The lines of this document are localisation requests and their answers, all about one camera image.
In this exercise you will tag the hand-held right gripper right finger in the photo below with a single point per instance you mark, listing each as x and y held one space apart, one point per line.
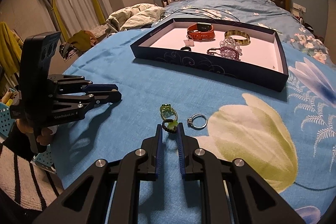
181 150

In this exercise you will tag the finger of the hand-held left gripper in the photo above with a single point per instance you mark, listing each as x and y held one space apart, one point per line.
110 98
102 87

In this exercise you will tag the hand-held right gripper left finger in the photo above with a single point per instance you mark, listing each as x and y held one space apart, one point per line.
158 150

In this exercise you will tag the dark blue shallow box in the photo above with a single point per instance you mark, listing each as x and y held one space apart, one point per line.
236 61

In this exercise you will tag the red smartwatch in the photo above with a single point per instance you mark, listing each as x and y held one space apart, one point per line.
199 35

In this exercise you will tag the amber bangle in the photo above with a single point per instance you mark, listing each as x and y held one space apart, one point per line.
245 39

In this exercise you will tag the person's left forearm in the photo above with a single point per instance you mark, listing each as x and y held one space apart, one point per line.
18 142

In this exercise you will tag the person's left hand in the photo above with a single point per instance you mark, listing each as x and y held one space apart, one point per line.
46 136

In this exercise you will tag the yellow garment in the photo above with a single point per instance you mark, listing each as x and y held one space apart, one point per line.
9 50

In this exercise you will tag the floral patterned cloth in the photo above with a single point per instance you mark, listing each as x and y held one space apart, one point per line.
68 50

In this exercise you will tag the olive green garment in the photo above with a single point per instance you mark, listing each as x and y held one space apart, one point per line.
82 40

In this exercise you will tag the pink quilted cloth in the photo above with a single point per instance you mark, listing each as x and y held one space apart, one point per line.
99 29

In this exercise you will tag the teal perforated basket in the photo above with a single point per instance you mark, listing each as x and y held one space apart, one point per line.
8 121

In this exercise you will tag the beige comforter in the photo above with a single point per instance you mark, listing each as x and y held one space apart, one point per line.
136 15

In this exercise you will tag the black striped white cloth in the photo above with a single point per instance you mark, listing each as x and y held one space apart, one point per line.
26 182

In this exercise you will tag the blue floral duvet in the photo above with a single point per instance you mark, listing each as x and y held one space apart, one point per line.
236 3

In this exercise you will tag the white wall outlet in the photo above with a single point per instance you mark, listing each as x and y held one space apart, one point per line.
299 6

